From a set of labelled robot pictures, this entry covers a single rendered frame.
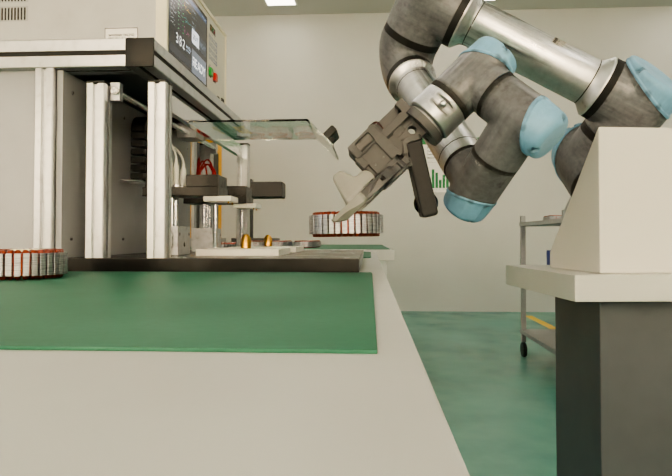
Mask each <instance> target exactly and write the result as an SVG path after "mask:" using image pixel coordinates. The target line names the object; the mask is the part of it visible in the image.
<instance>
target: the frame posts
mask: <svg viewBox="0 0 672 476"><path fill-rule="evenodd" d="M86 83H87V88H86V186H85V258H111V179H112V101H110V83H108V82H106V81H104V80H99V81H86ZM239 144H241V145H242V146H243V147H245V158H244V159H241V158H239V157H237V186H247V187H249V188H250V144H248V143H239ZM213 157H214V154H210V148H209V147H207V146H205V145H203V144H201V143H200V162H201V161H202V160H203V161H204V160H206V159H209V160H210V161H211V163H212V165H213ZM171 186H172V84H171V83H170V82H169V81H167V80H166V79H161V80H148V128H147V258H171ZM240 210H244V234H248V235H249V236H250V209H237V234H236V246H240Z"/></svg>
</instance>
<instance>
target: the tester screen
mask: <svg viewBox="0 0 672 476"><path fill-rule="evenodd" d="M192 28H193V29H194V31H195V32H196V33H197V34H198V35H199V36H200V38H201V39H202V40H203V41H204V42H205V44H206V19H205V17H204V16H203V15H202V13H201V12H200V11H199V9H198V8H197V7H196V5H195V4H194V3H193V1H192V0H169V53H170V54H171V55H172V56H173V57H174V58H176V59H177V60H178V61H179V62H180V63H181V64H182V65H183V66H184V67H185V68H186V69H187V70H189V71H190V72H191V73H192V48H193V50H194V51H195V52H196V53H197V54H198V55H199V56H200V57H201V58H202V59H203V60H204V61H205V62H206V57H205V56H204V55H203V54H202V53H201V51H200V50H199V49H198V48H197V47H196V46H195V45H194V44H193V43H192ZM175 30H176V31H177V32H178V33H179V34H180V35H181V36H182V37H183V38H184V39H185V41H186V44H185V52H184V51H183V50H182V49H181V48H180V47H179V46H178V45H177V44H176V43H175ZM170 41H171V42H172V43H173V44H174V45H175V46H176V47H177V48H178V49H179V50H180V51H181V52H182V53H183V54H184V55H185V56H186V57H187V58H188V59H189V60H190V68H189V67H188V66H187V65H186V64H185V63H184V62H183V61H182V60H181V59H180V58H178V57H177V56H176V55H175V54H174V53H173V52H172V51H171V50H170ZM192 74H193V73H192ZM193 75H194V74H193ZM194 76H195V77H196V78H197V79H198V80H199V81H200V82H202V81H201V80H200V79H199V78H198V77H197V76H196V75H194ZM202 83H203V82H202ZM203 84H204V83H203ZM204 85H205V84H204ZM205 86H206V85H205Z"/></svg>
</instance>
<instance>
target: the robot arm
mask: <svg viewBox="0 0 672 476"><path fill-rule="evenodd" d="M441 44H443V45H445V46H446V47H449V48H451V47H454V46H457V45H463V46H465V47H467V48H468V49H467V50H464V51H463V52H461V53H460V54H459V56H458V58H457V59H456V60H455V61H454V62H453V63H452V64H451V65H450V66H449V67H448V68H447V69H446V70H444V71H443V72H442V73H441V74H440V75H439V76H438V77H437V78H436V71H435V69H434V67H433V66H432V64H433V60H434V57H435V55H436V53H437V51H438V50H439V48H440V46H441ZM379 59H380V67H381V72H382V76H383V80H384V82H385V85H386V87H387V89H388V91H389V93H390V94H391V96H392V97H393V99H394V100H396V101H397V103H396V104H395V106H394V108H392V109H391V110H390V111H389V112H388V113H387V114H386V115H385V116H384V117H383V118H382V119H381V120H380V121H379V122H378V121H374V122H373V123H371V124H370V125H369V126H368V128H367V129H366V130H365V131H364V132H363V133H362V134H361V135H360V136H359V137H358V138H357V139H356V140H355V141H354V142H353V143H352V144H351V145H350V146H349V147H348V149H349V150H348V152H349V156H350V158H351V159H352V160H353V161H354V162H356V163H355V164H356V165H357V166H358V167H359V168H360V169H361V170H362V172H361V173H359V174H358V175H357V176H352V175H349V174H347V173H345V172H342V171H339V172H337V173H336V174H335V175H334V176H333V181H334V183H335V185H336V187H337V189H338V191H339V193H340V194H341V196H342V198H343V200H344V202H345V204H346V206H345V207H344V208H343V209H342V210H341V211H340V212H339V213H337V214H336V215H335V216H334V217H333V218H332V219H331V221H332V222H333V223H334V222H340V221H345V220H348V219H349V218H350V217H351V216H352V215H353V214H354V213H355V212H356V211H362V210H363V209H364V208H365V207H366V206H367V205H368V204H369V203H370V202H371V201H372V200H373V199H374V198H375V197H376V196H378V195H379V194H380V193H381V192H382V191H383V190H386V189H387V188H388V187H389V186H391V185H392V184H393V183H394V182H395V181H396V180H397V179H398V178H399V177H400V176H401V175H402V174H403V173H404V172H405V171H406V170H407V169H408V170H409V174H410V179H411V183H412V187H413V192H414V196H415V199H414V208H415V210H416V211H417V212H418V214H419V216H420V217H422V218H427V217H431V216H435V215H437V214H438V209H437V207H438V199H437V197H436V195H435V194H434V191H433V187H432V183H431V178H430V174H429V170H428V165H427V161H426V156H425V152H424V148H423V143H422V138H423V139H424V141H425V143H426V144H427V146H428V148H429V149H430V151H431V153H432V154H433V156H434V158H435V159H436V161H437V163H438V164H439V166H440V168H441V169H442V171H443V173H444V174H445V176H446V178H447V179H448V181H449V183H450V186H449V187H447V189H446V193H445V195H444V198H443V202H444V205H445V207H446V209H447V210H448V211H449V212H450V213H451V214H452V215H454V216H455V217H457V218H458V219H460V220H463V221H466V222H471V223H476V222H480V221H482V220H483V219H484V218H485V217H486V216H487V215H488V214H489V213H490V211H491V210H492V209H493V207H494V206H496V204H497V200H498V199H499V198H500V196H501V195H502V193H503V192H504V190H505V189H506V187H507V186H508V184H509V183H510V181H511V180H512V178H513V177H514V175H515V174H516V173H517V171H518V170H519V169H520V167H521V166H522V164H523V163H524V161H525V160H526V159H527V157H528V156H530V157H531V158H534V159H538V158H541V157H543V156H545V155H546V154H547V153H549V152H550V151H551V150H552V153H551V160H552V164H553V166H554V169H555V173H556V175H557V177H558V178H559V179H560V181H561V182H562V183H563V184H564V186H565V188H566V189H567V191H568V193H569V194H570V196H571V197H572V194H573V192H574V189H575V187H576V184H577V182H578V179H579V176H580V174H581V171H582V169H583V166H584V163H585V161H586V158H587V156H588V153H589V151H590V148H591V145H592V143H593V140H594V138H595V135H596V132H597V130H598V128H599V127H637V128H660V127H661V126H662V125H663V124H664V122H665V121H666V120H667V119H669V118H670V115H671V114H672V80H671V79H670V78H669V77H668V76H667V75H665V74H664V73H663V72H662V71H660V70H659V69H658V68H656V67H655V66H654V65H652V64H651V63H649V62H648V61H646V60H644V59H642V58H640V57H638V56H635V55H632V56H630V57H629V58H627V59H626V62H625V61H623V60H621V59H619V58H616V57H613V58H610V59H607V60H600V59H598V58H596V57H594V56H592V55H590V54H588V53H586V52H584V51H582V50H580V49H578V48H576V47H574V46H572V45H570V44H568V43H566V42H564V41H562V40H560V39H559V38H557V37H554V36H553V35H551V34H549V33H547V32H545V31H543V30H541V29H539V28H537V27H535V26H533V25H531V24H529V23H527V22H525V21H523V20H521V19H519V18H517V17H515V16H513V15H511V14H509V13H507V12H505V11H503V10H501V9H499V8H497V7H495V6H493V5H491V4H489V3H487V2H485V0H395V2H394V5H393V7H392V9H391V12H390V14H389V16H388V19H387V21H386V24H385V25H384V28H383V30H382V32H381V37H380V43H379ZM514 72H515V73H517V74H519V75H521V76H523V77H525V78H527V79H529V80H531V81H533V82H535V83H537V84H539V85H541V86H543V87H544V88H546V89H548V90H550V91H552V92H554V93H556V94H558V95H560V96H562V97H564V98H566V99H568V100H570V101H572V102H574V103H575V105H576V108H577V112H578V115H580V116H582V117H584V118H585V120H584V121H583V122H582V123H577V124H574V127H572V128H570V127H568V117H567V115H566V114H565V113H564V112H563V111H562V110H561V109H560V108H559V107H558V106H556V105H555V104H554V103H553V102H551V101H550V100H549V98H547V97H546V96H544V95H541V94H540V93H538V92H537V91H535V90H534V89H533V88H531V87H530V86H528V85H527V84H526V83H524V82H523V81H521V80H520V79H519V78H517V77H516V76H514V74H513V73H514ZM473 112H475V113H476V114H477V115H478V116H479V117H480V118H481V119H483V120H484V121H485V122H486V123H487V125H486V127H485V128H484V130H483V132H482V133H481V135H480V137H479V138H478V139H477V137H476V136H475V134H474V133H473V131H472V130H471V129H470V127H469V126H468V124H467V123H466V122H465V120H466V119H467V118H468V117H469V116H470V115H471V114H472V113H473ZM376 123H377V124H376ZM567 127H568V128H567ZM409 129H413V130H414V131H415V133H414V134H410V133H409V132H408V130H409Z"/></svg>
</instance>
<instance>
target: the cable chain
mask: <svg viewBox="0 0 672 476"><path fill-rule="evenodd" d="M147 128H148V117H135V118H134V119H133V121H132V124H131V138H132V139H134V140H131V146H132V147H134V148H131V155H134V156H131V163H134V164H132V165H131V166H130V170H131V171H134V172H140V173H130V178H131V179H134V180H120V182H130V184H145V178H147Z"/></svg>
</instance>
